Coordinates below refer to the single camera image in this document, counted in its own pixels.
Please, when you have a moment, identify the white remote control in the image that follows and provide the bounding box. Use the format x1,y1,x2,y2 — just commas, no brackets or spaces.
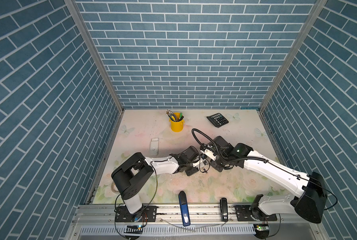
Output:
149,138,159,156

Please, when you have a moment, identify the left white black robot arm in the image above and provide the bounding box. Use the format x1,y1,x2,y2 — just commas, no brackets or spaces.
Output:
111,146,204,214

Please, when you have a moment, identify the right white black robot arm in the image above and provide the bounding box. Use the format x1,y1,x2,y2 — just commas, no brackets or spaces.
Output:
200,136,328,224

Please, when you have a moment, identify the yellow metal pen cup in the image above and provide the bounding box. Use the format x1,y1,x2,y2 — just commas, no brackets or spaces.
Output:
169,119,184,133

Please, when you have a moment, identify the black desk calculator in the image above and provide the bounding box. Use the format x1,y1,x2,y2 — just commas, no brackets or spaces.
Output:
206,113,229,128

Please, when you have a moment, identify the bundle of pencils in cup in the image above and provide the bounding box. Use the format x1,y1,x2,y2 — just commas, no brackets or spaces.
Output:
165,110,178,122

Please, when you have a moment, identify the roll of clear tape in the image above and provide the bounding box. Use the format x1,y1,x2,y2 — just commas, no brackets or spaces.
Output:
110,183,119,194

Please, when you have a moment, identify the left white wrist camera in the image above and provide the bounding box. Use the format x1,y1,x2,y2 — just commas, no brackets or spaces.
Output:
197,154,210,174

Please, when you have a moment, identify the black corrugated cable hose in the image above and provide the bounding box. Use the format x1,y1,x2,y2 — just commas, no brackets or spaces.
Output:
191,128,269,164

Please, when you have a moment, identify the blue black clamp handle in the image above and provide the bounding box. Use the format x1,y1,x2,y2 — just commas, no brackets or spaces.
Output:
178,191,190,227

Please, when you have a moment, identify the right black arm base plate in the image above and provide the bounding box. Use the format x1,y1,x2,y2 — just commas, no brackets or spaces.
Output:
233,205,277,222

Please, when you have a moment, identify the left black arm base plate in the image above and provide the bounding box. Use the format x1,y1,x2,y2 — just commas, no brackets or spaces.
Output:
115,205,157,223

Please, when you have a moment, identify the aluminium front rail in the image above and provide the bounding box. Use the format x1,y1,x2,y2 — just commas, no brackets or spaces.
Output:
72,203,309,226

